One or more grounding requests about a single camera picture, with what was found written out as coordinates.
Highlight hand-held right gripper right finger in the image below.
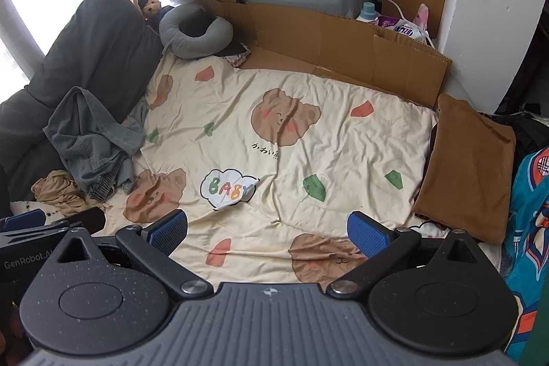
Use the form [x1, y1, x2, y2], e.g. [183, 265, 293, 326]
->
[326, 211, 499, 300]

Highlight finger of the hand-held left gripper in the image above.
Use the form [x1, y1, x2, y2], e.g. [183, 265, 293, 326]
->
[0, 209, 47, 233]
[43, 206, 106, 230]

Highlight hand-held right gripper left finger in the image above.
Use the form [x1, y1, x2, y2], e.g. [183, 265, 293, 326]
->
[40, 209, 214, 300]

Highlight light blue denim jeans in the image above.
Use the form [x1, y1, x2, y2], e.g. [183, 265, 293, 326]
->
[43, 86, 149, 199]

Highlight black clothes pile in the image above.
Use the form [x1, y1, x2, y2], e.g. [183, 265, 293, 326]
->
[478, 102, 549, 169]

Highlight beige crumpled cloth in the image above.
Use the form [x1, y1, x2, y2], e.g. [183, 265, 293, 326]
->
[31, 170, 93, 217]

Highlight cream bear printed blanket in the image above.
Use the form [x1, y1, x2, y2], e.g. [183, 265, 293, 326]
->
[9, 55, 502, 298]

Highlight black leopard print cloth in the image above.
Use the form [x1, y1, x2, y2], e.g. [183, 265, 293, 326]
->
[422, 121, 439, 187]

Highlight teal printed cloth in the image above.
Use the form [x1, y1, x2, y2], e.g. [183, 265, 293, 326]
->
[500, 147, 549, 366]

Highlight dark patterned cloth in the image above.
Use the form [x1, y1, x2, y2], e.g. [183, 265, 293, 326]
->
[217, 42, 250, 69]

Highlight flattened cardboard sheet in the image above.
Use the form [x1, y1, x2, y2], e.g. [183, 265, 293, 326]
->
[195, 0, 454, 109]

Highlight grey neck pillow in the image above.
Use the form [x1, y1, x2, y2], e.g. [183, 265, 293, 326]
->
[159, 3, 234, 60]

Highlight purple and white plastic packet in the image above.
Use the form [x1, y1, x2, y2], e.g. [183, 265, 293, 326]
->
[376, 15, 432, 46]

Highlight small teddy bear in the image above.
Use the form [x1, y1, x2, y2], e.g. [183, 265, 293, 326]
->
[137, 0, 174, 24]

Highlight bottle with blue cap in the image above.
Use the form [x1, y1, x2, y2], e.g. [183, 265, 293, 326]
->
[356, 1, 379, 24]

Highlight pink packet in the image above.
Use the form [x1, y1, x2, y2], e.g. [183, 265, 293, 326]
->
[412, 3, 430, 28]

